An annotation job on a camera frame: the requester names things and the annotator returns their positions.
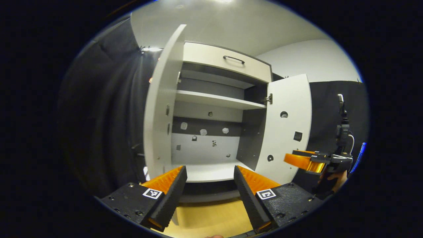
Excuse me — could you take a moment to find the beige cabinet drawer front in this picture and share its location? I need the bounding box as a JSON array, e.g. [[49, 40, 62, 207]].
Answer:
[[183, 41, 273, 84]]

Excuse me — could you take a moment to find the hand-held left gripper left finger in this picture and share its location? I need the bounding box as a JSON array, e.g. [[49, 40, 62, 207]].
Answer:
[[99, 165, 188, 232]]

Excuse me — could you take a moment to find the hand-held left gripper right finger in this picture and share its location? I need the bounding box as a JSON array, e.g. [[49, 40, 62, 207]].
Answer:
[[233, 165, 324, 234]]

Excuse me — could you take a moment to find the shoe cabinet door headphone sticker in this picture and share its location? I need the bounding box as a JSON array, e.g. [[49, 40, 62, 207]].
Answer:
[[254, 73, 313, 185]]

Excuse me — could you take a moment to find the beige cabinet shelf board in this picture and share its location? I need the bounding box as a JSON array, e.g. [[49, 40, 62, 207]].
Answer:
[[175, 90, 267, 110]]

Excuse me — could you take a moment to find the black drawer handle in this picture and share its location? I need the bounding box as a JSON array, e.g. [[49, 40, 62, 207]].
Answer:
[[223, 56, 246, 65]]

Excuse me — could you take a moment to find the black backdrop cloth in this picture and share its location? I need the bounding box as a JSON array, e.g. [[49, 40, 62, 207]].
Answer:
[[58, 17, 369, 199]]

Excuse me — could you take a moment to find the beige double-door shoe cabinet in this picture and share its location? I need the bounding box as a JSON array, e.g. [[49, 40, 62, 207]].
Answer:
[[143, 24, 313, 204]]

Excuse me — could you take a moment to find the shoe cabinet door camera sticker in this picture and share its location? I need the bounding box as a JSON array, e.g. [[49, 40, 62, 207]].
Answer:
[[143, 24, 187, 180]]

